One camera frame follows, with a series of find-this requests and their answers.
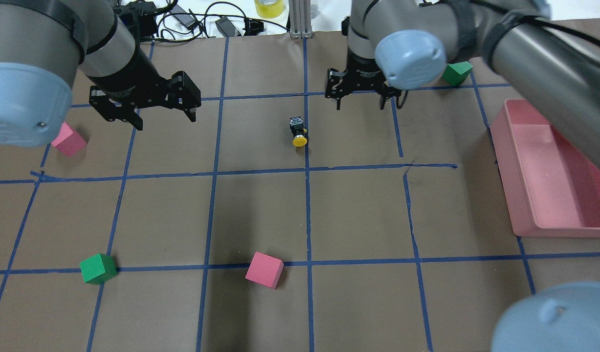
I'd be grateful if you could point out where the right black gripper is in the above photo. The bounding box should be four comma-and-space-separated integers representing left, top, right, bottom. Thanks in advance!
325, 49, 403, 110

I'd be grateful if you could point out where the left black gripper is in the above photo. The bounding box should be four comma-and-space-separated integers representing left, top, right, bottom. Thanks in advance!
88, 46, 202, 131

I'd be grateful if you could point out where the yellow push button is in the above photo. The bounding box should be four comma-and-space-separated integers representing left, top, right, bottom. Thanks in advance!
289, 116, 308, 148

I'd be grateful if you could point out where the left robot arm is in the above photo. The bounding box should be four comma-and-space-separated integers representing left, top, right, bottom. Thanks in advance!
0, 0, 201, 147

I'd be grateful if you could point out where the pink cube near left arm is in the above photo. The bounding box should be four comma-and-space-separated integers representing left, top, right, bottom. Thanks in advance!
51, 122, 88, 157

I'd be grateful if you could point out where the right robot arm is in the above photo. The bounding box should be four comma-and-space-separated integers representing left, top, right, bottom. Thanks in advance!
325, 0, 600, 169

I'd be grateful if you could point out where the green cube near bin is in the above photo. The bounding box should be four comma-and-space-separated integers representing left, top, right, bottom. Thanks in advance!
441, 62, 473, 87

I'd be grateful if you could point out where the black power adapter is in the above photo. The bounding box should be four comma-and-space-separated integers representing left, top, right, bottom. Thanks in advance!
215, 16, 242, 37

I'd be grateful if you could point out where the yellow tape roll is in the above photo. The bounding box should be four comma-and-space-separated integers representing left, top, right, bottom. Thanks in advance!
254, 0, 285, 19

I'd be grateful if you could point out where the green cube front left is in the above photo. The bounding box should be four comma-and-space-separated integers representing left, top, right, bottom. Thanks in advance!
79, 253, 118, 285

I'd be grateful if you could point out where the pink cube centre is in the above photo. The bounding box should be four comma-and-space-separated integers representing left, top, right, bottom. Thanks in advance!
244, 251, 284, 289

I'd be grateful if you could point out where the pink plastic bin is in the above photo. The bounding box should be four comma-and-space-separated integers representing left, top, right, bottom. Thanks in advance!
490, 99, 600, 238

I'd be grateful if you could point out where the aluminium frame post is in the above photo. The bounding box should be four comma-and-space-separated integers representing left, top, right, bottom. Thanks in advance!
288, 0, 313, 39

